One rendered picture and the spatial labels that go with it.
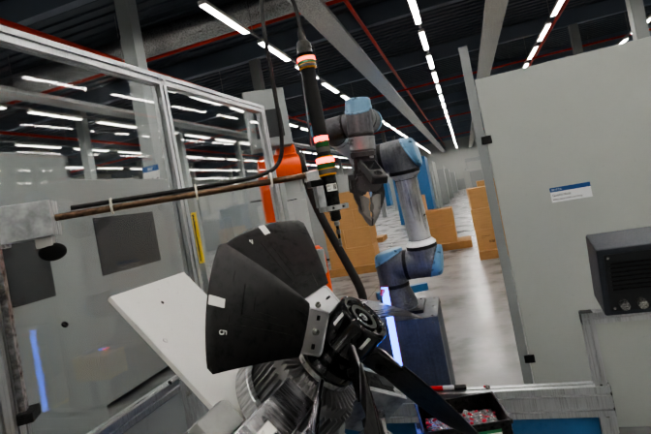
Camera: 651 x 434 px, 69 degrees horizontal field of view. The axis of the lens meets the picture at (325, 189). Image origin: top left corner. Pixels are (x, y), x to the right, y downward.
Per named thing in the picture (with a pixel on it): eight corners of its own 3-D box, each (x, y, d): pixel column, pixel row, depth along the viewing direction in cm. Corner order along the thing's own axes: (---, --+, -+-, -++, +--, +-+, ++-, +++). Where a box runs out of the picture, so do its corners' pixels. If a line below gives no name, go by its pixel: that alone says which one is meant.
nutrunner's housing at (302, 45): (330, 222, 108) (294, 26, 109) (325, 222, 112) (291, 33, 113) (347, 218, 109) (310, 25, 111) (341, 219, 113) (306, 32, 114)
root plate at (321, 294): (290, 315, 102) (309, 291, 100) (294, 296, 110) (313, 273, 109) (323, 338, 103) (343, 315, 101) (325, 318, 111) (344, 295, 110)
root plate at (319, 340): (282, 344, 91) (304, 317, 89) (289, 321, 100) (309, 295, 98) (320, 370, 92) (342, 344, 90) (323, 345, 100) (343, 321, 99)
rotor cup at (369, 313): (298, 356, 95) (337, 310, 92) (306, 321, 109) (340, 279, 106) (356, 396, 96) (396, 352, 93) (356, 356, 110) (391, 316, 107)
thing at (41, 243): (37, 263, 91) (32, 239, 91) (43, 263, 95) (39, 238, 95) (66, 258, 93) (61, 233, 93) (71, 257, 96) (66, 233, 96)
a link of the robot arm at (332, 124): (356, 155, 193) (306, 113, 149) (383, 148, 189) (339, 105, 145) (360, 182, 190) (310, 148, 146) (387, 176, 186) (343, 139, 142)
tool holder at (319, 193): (316, 214, 106) (308, 170, 106) (308, 214, 113) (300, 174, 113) (353, 206, 108) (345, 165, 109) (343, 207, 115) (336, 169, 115)
